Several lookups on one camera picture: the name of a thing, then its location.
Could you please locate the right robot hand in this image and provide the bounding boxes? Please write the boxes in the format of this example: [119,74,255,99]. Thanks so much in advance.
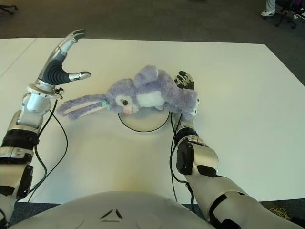
[174,70,196,91]

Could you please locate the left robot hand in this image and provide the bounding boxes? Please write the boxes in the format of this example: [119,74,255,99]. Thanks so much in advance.
[35,29,92,88]

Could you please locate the purple plush bunny doll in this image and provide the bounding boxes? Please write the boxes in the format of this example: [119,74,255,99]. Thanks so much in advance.
[57,65,201,121]

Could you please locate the black office chair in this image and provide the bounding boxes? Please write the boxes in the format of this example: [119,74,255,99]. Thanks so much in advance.
[274,0,305,31]
[0,4,19,16]

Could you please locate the beige coiled cord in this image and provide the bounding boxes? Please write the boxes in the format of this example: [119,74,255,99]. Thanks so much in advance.
[269,206,290,221]

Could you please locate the white plate black rim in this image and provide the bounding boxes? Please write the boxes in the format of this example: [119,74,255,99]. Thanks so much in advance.
[118,107,170,134]

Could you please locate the silver robot torso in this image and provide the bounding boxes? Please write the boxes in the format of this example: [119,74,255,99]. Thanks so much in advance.
[9,190,215,229]

